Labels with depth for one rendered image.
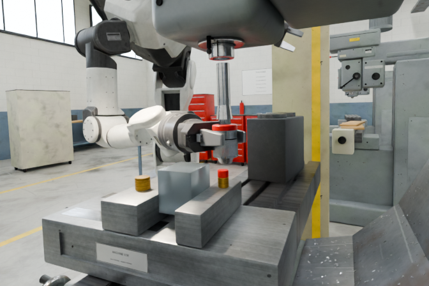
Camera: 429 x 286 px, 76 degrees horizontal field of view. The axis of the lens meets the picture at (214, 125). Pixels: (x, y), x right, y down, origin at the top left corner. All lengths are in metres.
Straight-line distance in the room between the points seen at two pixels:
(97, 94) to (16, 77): 7.99
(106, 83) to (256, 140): 0.48
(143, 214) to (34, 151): 6.22
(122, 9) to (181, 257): 0.79
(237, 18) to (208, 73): 10.25
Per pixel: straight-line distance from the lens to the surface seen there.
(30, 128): 6.51
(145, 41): 0.98
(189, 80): 1.22
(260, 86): 9.87
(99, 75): 0.91
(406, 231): 0.56
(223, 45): 0.50
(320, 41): 2.24
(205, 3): 0.44
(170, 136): 0.59
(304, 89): 2.21
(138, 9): 0.95
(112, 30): 0.92
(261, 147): 0.84
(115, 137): 0.82
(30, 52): 9.18
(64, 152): 6.81
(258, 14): 0.43
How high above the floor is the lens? 1.19
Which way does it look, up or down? 4 degrees down
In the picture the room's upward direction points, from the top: 1 degrees counter-clockwise
